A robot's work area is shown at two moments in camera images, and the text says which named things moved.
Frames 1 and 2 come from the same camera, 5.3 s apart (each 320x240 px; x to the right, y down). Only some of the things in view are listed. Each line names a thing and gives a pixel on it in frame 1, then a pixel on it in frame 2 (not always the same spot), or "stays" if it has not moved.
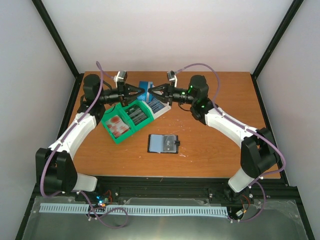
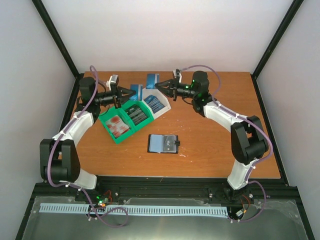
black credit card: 169,145 stays
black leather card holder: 163,143 stays
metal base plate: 277,221 stays
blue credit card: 145,96 to 152,79
